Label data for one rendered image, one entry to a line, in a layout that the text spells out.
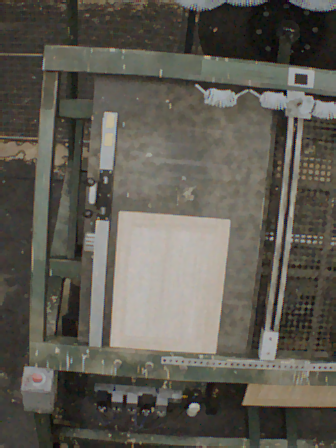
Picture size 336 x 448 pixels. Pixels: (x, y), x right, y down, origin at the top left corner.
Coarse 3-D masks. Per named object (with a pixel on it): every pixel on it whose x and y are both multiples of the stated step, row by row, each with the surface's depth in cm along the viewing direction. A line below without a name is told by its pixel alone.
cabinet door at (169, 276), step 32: (128, 224) 290; (160, 224) 290; (192, 224) 290; (224, 224) 291; (128, 256) 292; (160, 256) 293; (192, 256) 293; (224, 256) 293; (128, 288) 295; (160, 288) 296; (192, 288) 296; (128, 320) 298; (160, 320) 298; (192, 320) 299; (192, 352) 301
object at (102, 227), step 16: (112, 128) 281; (112, 144) 281; (112, 160) 283; (96, 224) 287; (96, 240) 289; (96, 256) 290; (96, 272) 291; (96, 288) 292; (96, 304) 294; (96, 320) 295; (96, 336) 296
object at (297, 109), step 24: (312, 72) 271; (288, 96) 273; (288, 120) 278; (288, 144) 280; (288, 168) 282; (288, 192) 287; (288, 216) 286; (288, 240) 287; (264, 312) 299; (264, 336) 295
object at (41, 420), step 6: (36, 414) 294; (42, 414) 293; (48, 414) 300; (36, 420) 297; (42, 420) 297; (48, 420) 300; (36, 426) 301; (42, 426) 301; (48, 426) 302; (36, 432) 305; (42, 432) 305; (48, 432) 305; (42, 438) 309; (48, 438) 308; (42, 444) 313; (48, 444) 312
